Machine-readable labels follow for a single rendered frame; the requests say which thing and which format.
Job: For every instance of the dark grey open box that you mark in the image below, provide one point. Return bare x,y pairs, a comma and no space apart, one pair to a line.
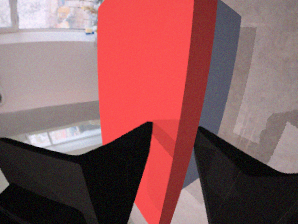
226,35

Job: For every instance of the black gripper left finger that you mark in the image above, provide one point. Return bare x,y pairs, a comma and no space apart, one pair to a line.
102,183

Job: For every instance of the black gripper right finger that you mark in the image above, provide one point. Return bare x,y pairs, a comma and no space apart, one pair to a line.
239,189

